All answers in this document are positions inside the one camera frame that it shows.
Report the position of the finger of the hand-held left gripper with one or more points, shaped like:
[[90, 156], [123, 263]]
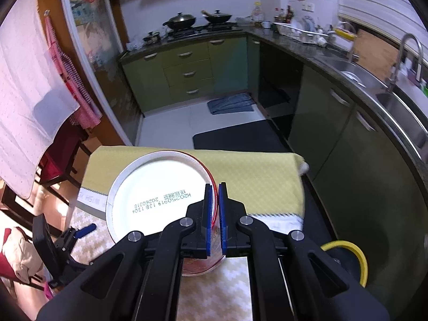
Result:
[[86, 231]]

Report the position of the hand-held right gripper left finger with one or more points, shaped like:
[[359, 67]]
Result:
[[208, 220]]

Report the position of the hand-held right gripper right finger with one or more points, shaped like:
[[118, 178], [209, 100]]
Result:
[[223, 220]]

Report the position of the red instant noodle cup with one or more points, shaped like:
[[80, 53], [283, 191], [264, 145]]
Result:
[[157, 187]]

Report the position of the black bin with yellow rim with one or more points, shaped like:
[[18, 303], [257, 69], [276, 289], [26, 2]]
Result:
[[365, 264]]

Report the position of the beige cloth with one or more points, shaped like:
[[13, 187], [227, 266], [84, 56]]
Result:
[[23, 257]]

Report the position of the person's pink patterned clothing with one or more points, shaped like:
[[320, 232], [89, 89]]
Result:
[[49, 291]]

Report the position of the red wooden chair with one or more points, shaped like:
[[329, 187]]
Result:
[[13, 214], [60, 147]]

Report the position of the black floor mat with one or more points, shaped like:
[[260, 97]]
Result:
[[234, 137]]

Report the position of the blue floor rag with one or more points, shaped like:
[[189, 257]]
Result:
[[230, 104]]

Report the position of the green base cabinet with doors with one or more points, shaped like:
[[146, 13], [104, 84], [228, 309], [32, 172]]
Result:
[[351, 174]]

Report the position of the red checked apron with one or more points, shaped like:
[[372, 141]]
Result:
[[73, 87]]

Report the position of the green base cabinet with drawers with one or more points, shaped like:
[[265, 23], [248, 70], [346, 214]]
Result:
[[187, 70]]

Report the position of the white dotted cloth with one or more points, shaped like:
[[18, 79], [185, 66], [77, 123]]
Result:
[[26, 90]]

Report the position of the glass sliding door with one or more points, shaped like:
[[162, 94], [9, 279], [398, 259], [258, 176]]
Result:
[[97, 57]]

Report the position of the dark stone countertop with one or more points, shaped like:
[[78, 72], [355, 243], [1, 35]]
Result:
[[301, 52]]

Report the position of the gas stove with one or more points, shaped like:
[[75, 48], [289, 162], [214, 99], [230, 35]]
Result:
[[204, 30]]

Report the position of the small steel pot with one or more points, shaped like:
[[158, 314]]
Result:
[[152, 37]]

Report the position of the black wok with lid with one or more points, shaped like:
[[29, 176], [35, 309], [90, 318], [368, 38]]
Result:
[[180, 21]]

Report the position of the white dish rack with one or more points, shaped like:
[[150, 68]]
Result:
[[301, 34]]

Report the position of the steel sink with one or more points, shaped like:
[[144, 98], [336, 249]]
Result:
[[401, 110]]

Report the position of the cooking oil bottle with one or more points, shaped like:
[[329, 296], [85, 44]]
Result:
[[257, 12]]

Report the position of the white plate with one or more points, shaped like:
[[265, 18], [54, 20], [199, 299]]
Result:
[[297, 23]]

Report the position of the yellow drain basket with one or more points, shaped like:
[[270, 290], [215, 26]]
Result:
[[344, 33]]

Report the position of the tall steel faucet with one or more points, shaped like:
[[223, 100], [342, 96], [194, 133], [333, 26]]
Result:
[[394, 77]]

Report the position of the wooden cutting board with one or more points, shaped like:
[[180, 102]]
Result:
[[374, 53]]

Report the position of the wall socket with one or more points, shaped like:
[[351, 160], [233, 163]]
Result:
[[308, 7]]

